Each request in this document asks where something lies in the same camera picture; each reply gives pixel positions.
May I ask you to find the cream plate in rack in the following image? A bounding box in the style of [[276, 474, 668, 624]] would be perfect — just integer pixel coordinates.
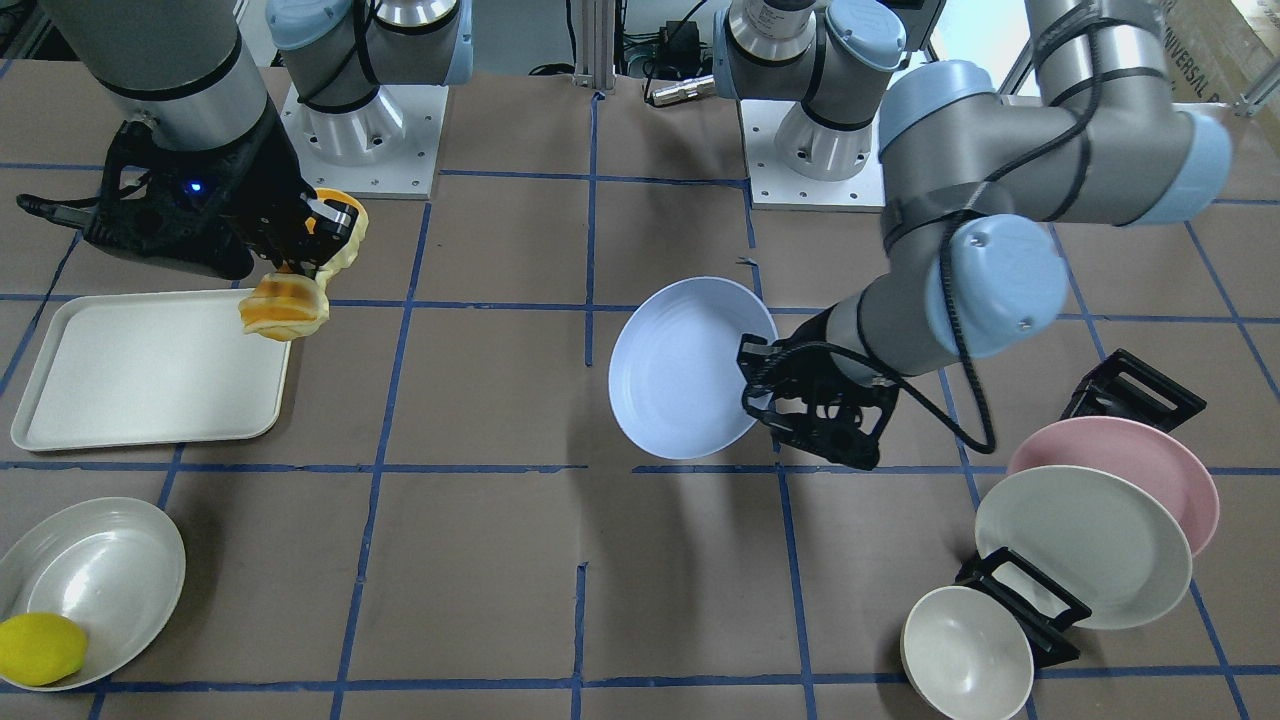
[[975, 465, 1193, 632]]

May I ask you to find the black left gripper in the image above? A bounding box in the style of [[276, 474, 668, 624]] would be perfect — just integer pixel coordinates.
[[739, 307, 899, 470]]

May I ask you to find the striped bread roll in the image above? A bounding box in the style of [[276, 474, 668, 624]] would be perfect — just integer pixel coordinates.
[[238, 187, 369, 342]]

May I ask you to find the pink plate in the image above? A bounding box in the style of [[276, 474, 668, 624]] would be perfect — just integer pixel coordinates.
[[1007, 416, 1221, 556]]

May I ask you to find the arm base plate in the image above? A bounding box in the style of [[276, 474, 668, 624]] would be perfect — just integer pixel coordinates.
[[282, 85, 451, 200], [739, 100, 884, 213]]

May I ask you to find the blue plate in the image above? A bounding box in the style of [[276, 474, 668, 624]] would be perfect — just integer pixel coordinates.
[[608, 275, 778, 461]]

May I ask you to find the white plate with lemon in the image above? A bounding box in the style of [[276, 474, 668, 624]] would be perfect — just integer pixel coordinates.
[[1, 497, 186, 692]]

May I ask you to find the cardboard box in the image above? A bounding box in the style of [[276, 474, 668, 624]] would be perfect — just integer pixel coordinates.
[[1160, 1, 1279, 104]]

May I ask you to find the black power adapter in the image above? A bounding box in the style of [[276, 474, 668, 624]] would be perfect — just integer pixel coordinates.
[[657, 20, 701, 64]]

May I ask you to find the silver flashlight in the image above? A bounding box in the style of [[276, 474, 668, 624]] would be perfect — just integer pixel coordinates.
[[648, 76, 717, 108]]

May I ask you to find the yellow lemon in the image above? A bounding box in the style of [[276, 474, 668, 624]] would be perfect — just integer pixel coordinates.
[[1, 612, 88, 687]]

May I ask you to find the white rectangular tray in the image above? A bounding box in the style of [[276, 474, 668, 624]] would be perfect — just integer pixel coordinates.
[[10, 290, 291, 452]]

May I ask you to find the aluminium frame post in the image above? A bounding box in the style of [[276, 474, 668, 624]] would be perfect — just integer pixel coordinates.
[[570, 1, 622, 96]]

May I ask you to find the cream bowl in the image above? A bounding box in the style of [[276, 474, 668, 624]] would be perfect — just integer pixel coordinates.
[[900, 585, 1034, 719]]

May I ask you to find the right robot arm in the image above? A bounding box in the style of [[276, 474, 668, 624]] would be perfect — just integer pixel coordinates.
[[15, 1, 474, 281]]

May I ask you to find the black dish rack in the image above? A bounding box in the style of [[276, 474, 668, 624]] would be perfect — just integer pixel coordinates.
[[957, 348, 1206, 667]]

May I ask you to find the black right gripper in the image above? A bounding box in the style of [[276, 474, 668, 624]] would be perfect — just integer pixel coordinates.
[[15, 104, 361, 281]]

